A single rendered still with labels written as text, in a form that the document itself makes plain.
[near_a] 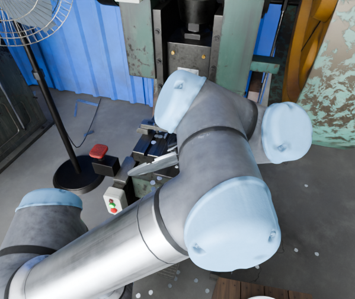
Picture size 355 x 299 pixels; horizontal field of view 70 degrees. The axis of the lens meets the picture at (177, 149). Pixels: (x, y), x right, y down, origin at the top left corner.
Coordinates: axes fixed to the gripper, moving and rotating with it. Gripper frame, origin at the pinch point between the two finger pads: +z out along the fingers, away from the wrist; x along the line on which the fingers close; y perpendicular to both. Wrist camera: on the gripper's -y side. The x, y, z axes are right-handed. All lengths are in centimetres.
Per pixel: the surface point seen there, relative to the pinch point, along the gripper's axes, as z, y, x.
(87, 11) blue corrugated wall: 149, -45, -121
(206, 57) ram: 8.3, -24.6, -22.0
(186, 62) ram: 13.5, -20.7, -23.8
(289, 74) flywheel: 6, -54, -7
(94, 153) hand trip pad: 49, 13, -10
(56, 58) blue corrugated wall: 208, -16, -115
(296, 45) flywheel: 6, -63, -15
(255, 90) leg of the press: 34, -64, -7
